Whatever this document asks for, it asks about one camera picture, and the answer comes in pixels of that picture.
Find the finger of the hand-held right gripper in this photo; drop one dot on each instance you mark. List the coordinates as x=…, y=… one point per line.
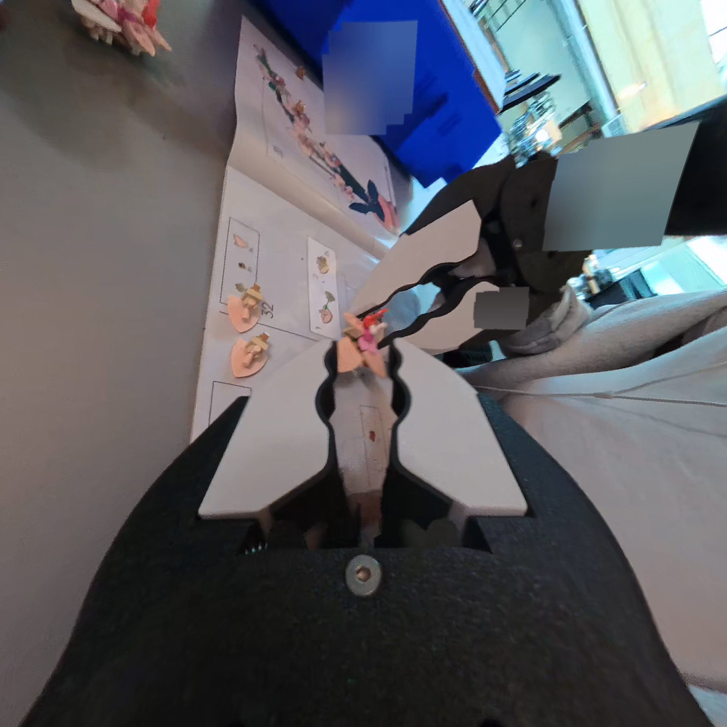
x=426, y=244
x=448, y=324

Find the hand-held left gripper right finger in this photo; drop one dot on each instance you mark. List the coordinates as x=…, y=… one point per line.
x=454, y=448

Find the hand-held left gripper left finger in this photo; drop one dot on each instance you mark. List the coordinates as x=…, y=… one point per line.
x=272, y=443

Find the pink brick flower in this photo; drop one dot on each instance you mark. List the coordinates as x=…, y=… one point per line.
x=369, y=341
x=133, y=28

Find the person's right forearm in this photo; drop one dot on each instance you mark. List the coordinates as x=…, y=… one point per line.
x=625, y=341

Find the pink petal brick piece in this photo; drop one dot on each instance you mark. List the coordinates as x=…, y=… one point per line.
x=243, y=312
x=247, y=358

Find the blue plastic bin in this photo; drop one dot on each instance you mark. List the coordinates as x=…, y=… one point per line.
x=454, y=130

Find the white instruction booklet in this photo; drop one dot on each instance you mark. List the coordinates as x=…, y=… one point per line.
x=284, y=187

